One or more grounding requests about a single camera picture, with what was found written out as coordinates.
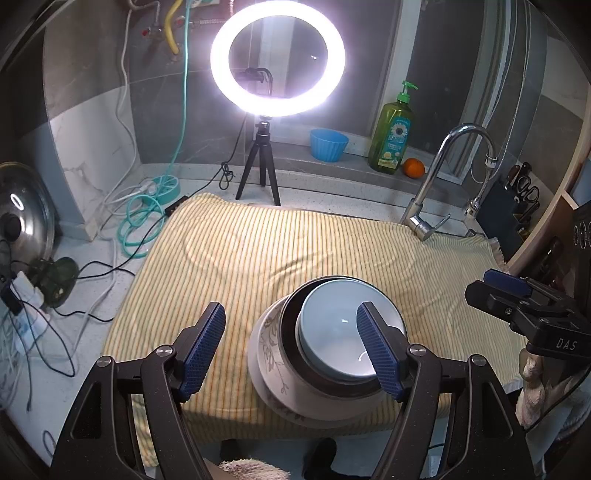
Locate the yellow hose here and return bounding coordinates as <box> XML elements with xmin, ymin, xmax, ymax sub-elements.
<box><xmin>166</xmin><ymin>0</ymin><xmax>183</xmax><ymax>56</ymax></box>

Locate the black power adapter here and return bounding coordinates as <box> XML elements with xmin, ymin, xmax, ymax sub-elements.
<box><xmin>0</xmin><ymin>272</ymin><xmax>25</xmax><ymax>317</ymax></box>

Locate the green dish soap bottle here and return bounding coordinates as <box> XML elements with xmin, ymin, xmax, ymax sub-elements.
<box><xmin>368</xmin><ymin>80</ymin><xmax>415</xmax><ymax>175</ymax></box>

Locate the window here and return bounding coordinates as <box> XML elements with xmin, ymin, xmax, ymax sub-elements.
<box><xmin>249</xmin><ymin>0</ymin><xmax>490</xmax><ymax>158</ymax></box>

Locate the dark knife block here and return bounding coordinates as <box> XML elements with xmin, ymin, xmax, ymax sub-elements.
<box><xmin>480</xmin><ymin>178</ymin><xmax>539</xmax><ymax>241</ymax></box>

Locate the white leaf-print plate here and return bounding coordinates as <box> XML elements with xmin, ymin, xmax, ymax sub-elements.
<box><xmin>247</xmin><ymin>295</ymin><xmax>384</xmax><ymax>416</ymax></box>

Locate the gold-sided steel bowl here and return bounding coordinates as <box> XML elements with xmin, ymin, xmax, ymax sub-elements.
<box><xmin>279</xmin><ymin>276</ymin><xmax>411</xmax><ymax>400</ymax></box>

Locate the teal cable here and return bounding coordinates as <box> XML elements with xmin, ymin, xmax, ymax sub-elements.
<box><xmin>117</xmin><ymin>0</ymin><xmax>192</xmax><ymax>257</ymax></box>

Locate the yellow striped cloth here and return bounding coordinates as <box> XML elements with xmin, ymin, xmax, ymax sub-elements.
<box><xmin>100</xmin><ymin>191</ymin><xmax>529</xmax><ymax>469</ymax></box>

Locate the blue ribbed cup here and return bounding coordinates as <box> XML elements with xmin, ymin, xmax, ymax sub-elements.
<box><xmin>309</xmin><ymin>128</ymin><xmax>350</xmax><ymax>162</ymax></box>

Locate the teal round power strip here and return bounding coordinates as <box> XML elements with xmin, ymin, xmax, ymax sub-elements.
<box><xmin>147</xmin><ymin>175</ymin><xmax>181</xmax><ymax>204</ymax></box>

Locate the white power adapter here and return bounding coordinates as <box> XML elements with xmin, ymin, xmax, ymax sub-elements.
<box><xmin>14</xmin><ymin>272</ymin><xmax>49</xmax><ymax>324</ymax></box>

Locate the white cable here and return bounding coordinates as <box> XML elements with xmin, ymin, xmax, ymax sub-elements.
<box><xmin>102</xmin><ymin>0</ymin><xmax>139</xmax><ymax>241</ymax></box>

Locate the ring light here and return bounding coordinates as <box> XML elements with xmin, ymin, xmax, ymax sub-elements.
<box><xmin>210</xmin><ymin>4</ymin><xmax>347</xmax><ymax>116</ymax></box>

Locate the black cable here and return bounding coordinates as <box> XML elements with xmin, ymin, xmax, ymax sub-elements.
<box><xmin>69</xmin><ymin>115</ymin><xmax>247</xmax><ymax>324</ymax></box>

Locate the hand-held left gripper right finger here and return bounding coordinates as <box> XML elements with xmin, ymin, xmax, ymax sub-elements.
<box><xmin>355</xmin><ymin>301</ymin><xmax>532</xmax><ymax>480</ymax></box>

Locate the dark green object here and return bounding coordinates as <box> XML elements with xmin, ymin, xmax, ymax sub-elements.
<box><xmin>32</xmin><ymin>256</ymin><xmax>80</xmax><ymax>309</ymax></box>

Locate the black tripod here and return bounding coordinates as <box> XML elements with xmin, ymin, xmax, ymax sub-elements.
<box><xmin>235</xmin><ymin>115</ymin><xmax>282</xmax><ymax>207</ymax></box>

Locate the chrome faucet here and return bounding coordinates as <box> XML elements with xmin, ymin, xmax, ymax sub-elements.
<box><xmin>401</xmin><ymin>123</ymin><xmax>499</xmax><ymax>241</ymax></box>

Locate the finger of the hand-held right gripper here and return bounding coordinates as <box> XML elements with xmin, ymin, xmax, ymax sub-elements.
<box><xmin>482</xmin><ymin>269</ymin><xmax>573</xmax><ymax>302</ymax></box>
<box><xmin>465</xmin><ymin>281</ymin><xmax>546</xmax><ymax>333</ymax></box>

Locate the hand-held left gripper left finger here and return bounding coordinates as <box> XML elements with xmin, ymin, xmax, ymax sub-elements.
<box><xmin>51</xmin><ymin>301</ymin><xmax>227</xmax><ymax>480</ymax></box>

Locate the steel pot lid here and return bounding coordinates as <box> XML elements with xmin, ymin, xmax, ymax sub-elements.
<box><xmin>0</xmin><ymin>161</ymin><xmax>57</xmax><ymax>264</ymax></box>

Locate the wooden shelf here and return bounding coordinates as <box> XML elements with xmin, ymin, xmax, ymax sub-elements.
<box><xmin>505</xmin><ymin>157</ymin><xmax>591</xmax><ymax>287</ymax></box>

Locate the person's left forearm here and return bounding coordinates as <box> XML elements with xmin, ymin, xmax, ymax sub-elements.
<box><xmin>205</xmin><ymin>457</ymin><xmax>291</xmax><ymax>480</ymax></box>

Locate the dark glass bottle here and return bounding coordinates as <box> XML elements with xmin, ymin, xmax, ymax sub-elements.
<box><xmin>540</xmin><ymin>237</ymin><xmax>564</xmax><ymax>282</ymax></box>

